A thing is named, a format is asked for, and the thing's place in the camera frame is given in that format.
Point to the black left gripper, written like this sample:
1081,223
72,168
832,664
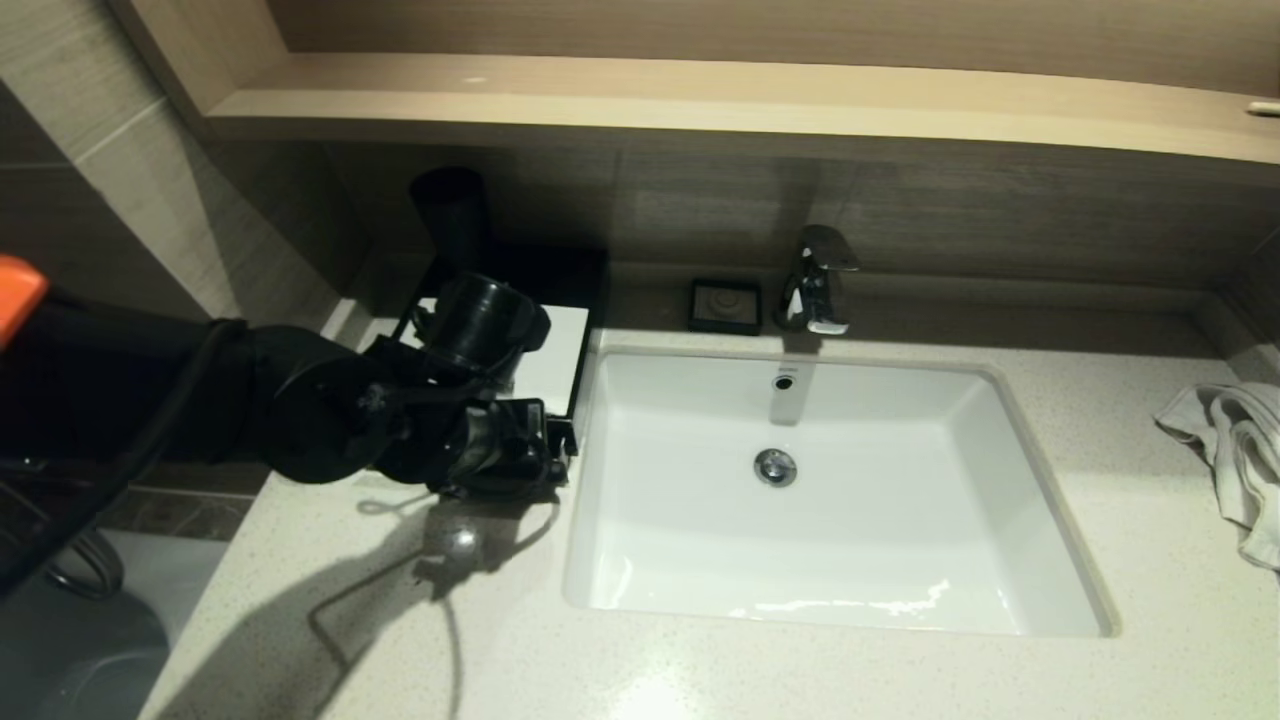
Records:
520,440

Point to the chrome sink drain stopper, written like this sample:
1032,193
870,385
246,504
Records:
775,467

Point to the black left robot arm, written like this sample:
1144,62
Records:
150,390

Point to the white bathtub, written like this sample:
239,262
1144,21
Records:
110,640

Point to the black amenity box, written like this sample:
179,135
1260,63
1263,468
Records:
565,275

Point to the white towel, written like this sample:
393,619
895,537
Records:
1235,450

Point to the light wooden shelf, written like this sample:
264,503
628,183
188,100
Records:
700,100

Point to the chrome sink faucet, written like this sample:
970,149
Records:
815,290

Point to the white sink basin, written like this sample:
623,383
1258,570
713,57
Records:
880,530

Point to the drawer with plastic bags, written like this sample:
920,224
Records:
563,470

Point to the small beige shelf item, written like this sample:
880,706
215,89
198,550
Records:
1262,108

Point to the black soap dish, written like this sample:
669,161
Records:
725,307

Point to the black tumbler cup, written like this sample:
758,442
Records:
450,215

